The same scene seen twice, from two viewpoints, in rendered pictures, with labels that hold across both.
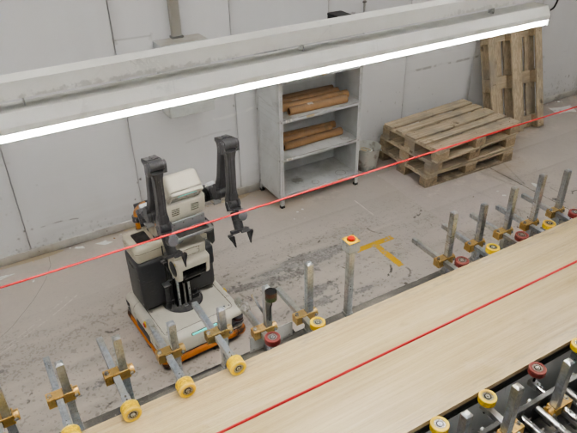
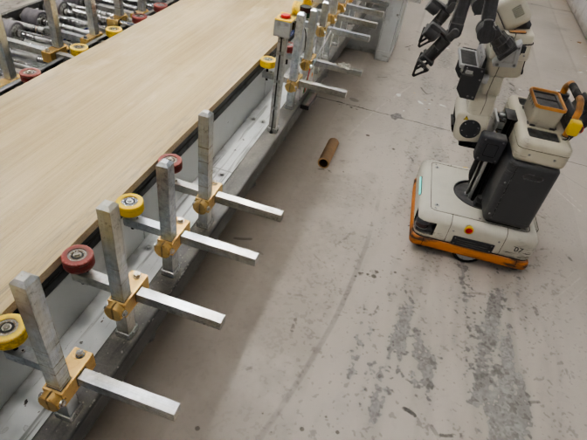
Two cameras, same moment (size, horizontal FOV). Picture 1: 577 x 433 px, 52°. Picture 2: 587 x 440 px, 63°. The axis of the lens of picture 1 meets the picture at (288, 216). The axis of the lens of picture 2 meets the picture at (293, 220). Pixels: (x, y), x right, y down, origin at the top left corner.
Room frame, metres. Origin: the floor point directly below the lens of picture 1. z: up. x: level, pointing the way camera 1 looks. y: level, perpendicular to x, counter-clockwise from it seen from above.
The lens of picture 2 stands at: (3.98, -1.73, 1.86)
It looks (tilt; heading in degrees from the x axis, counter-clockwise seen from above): 40 degrees down; 131
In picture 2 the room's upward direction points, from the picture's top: 9 degrees clockwise
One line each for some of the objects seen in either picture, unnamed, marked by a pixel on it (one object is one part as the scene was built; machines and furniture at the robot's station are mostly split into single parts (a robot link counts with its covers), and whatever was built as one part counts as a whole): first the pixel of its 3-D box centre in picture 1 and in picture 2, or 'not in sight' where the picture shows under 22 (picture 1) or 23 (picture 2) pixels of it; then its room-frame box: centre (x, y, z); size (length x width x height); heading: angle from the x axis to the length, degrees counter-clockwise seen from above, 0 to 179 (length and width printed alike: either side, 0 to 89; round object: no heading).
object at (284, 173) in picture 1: (309, 115); not in sight; (5.25, -0.21, 0.78); 0.90 x 0.45 x 1.55; 120
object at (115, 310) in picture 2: (503, 232); (127, 295); (3.15, -1.38, 0.83); 0.14 x 0.06 x 0.05; 120
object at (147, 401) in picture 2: (521, 221); (91, 380); (3.31, -1.56, 0.81); 0.43 x 0.03 x 0.04; 30
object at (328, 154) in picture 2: not in sight; (328, 152); (2.16, 0.62, 0.04); 0.30 x 0.08 x 0.08; 120
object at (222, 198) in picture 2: (436, 257); (223, 199); (2.93, -0.91, 0.81); 0.43 x 0.03 x 0.04; 30
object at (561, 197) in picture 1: (560, 200); not in sight; (3.41, -1.83, 0.90); 0.04 x 0.04 x 0.48; 30
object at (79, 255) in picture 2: (520, 241); (79, 268); (3.01, -1.44, 0.85); 0.08 x 0.08 x 0.11
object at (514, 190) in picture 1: (508, 219); (118, 278); (3.16, -1.40, 0.92); 0.04 x 0.04 x 0.48; 30
